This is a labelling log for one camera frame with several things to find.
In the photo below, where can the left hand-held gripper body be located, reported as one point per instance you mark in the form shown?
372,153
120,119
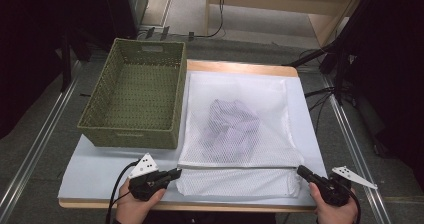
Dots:
146,184

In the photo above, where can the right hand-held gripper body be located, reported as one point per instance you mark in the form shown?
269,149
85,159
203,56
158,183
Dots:
335,190

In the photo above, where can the white mesh laundry bag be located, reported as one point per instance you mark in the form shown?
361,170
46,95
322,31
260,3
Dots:
233,184

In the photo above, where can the lavender garment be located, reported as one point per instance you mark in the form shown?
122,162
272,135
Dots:
230,127

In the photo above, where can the green woven basket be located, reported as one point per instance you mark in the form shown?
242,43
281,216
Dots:
100,110

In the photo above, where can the person's right hand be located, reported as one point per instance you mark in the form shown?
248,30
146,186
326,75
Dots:
336,215

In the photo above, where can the person's left hand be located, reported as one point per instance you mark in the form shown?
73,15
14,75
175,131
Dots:
133,210

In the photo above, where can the black metal stand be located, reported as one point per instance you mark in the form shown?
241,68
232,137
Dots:
66,60
338,74

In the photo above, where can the black cabinet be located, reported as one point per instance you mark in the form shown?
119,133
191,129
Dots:
126,7

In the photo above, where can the metal floor rail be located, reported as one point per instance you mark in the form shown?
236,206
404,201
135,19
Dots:
353,144
40,134

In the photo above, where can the wooden frame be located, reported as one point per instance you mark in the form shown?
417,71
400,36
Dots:
266,2

